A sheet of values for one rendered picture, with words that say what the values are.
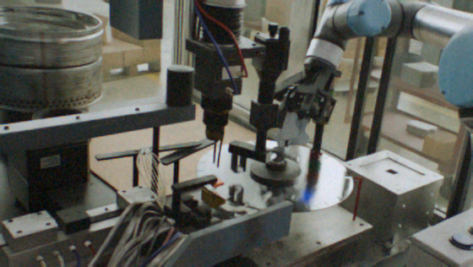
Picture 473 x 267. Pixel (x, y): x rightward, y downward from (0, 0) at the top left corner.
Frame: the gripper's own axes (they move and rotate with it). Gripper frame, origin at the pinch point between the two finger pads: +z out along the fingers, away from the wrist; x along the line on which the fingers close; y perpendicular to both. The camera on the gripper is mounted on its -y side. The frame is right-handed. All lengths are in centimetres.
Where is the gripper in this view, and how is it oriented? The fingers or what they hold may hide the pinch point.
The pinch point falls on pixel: (280, 148)
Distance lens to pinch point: 122.4
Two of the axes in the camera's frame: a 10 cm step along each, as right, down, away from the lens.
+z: -3.6, 9.2, -1.3
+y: 6.9, 1.8, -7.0
